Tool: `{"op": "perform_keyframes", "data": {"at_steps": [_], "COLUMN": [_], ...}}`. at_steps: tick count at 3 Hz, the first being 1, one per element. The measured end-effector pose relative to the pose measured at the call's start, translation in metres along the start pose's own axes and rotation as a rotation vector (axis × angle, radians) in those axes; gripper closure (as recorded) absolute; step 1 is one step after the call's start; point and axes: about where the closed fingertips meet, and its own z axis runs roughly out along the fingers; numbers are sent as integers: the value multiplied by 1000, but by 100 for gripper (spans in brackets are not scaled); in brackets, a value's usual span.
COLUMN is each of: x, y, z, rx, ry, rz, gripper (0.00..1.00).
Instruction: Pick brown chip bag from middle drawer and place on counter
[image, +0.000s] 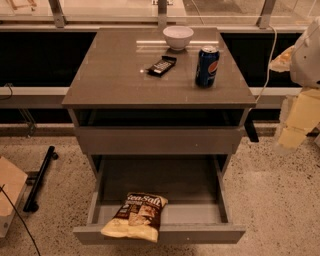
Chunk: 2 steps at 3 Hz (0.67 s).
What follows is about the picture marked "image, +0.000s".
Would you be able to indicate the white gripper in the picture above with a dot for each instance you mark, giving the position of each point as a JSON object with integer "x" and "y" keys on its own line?
{"x": 306, "y": 63}

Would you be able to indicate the brown sea salt chip bag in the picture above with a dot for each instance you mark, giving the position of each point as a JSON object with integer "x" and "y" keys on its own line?
{"x": 139, "y": 217}

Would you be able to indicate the grey drawer cabinet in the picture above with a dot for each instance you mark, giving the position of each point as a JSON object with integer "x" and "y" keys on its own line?
{"x": 112, "y": 88}

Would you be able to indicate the closed grey top drawer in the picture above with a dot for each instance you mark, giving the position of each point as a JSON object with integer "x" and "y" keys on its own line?
{"x": 95, "y": 141}

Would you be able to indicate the blue Pepsi can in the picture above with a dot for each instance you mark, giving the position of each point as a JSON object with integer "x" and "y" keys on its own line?
{"x": 208, "y": 59}

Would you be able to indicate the white ceramic bowl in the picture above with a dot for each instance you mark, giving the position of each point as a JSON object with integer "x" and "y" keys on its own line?
{"x": 178, "y": 37}

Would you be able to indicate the metal window railing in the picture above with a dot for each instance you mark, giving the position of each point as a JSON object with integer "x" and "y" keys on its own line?
{"x": 226, "y": 15}

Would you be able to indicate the black metal bar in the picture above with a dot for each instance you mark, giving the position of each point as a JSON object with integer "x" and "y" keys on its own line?
{"x": 31, "y": 204}

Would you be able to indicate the cardboard box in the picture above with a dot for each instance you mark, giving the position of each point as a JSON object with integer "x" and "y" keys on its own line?
{"x": 13, "y": 183}

